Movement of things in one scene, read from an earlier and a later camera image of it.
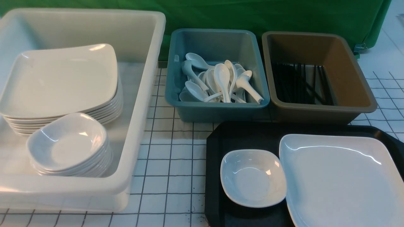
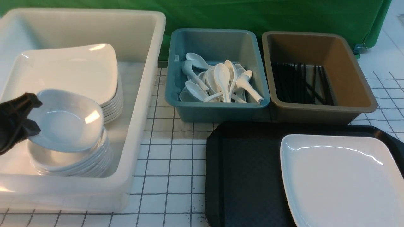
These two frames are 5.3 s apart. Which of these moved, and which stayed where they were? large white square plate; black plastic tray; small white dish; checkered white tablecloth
Moved: small white dish
Stayed: black plastic tray; large white square plate; checkered white tablecloth
